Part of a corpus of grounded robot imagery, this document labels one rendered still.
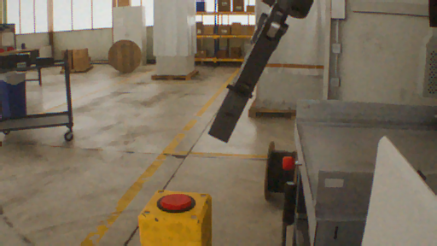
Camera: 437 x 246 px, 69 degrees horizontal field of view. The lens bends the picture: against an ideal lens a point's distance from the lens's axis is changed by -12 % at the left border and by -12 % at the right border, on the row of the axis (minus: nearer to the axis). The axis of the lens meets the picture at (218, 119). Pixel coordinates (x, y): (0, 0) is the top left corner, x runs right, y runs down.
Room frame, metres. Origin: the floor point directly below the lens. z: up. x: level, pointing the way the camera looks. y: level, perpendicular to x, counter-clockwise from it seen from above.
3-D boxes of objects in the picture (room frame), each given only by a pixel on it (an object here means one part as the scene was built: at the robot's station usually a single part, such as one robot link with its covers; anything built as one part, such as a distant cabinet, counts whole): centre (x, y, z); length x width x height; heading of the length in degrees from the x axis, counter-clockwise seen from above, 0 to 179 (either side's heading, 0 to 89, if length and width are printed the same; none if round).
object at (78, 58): (10.46, 4.33, 0.34); 1.20 x 0.80 x 0.68; 9
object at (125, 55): (9.67, 2.56, 0.45); 0.90 x 0.46 x 0.90; 112
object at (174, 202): (0.41, 0.05, 0.90); 0.04 x 0.04 x 0.02
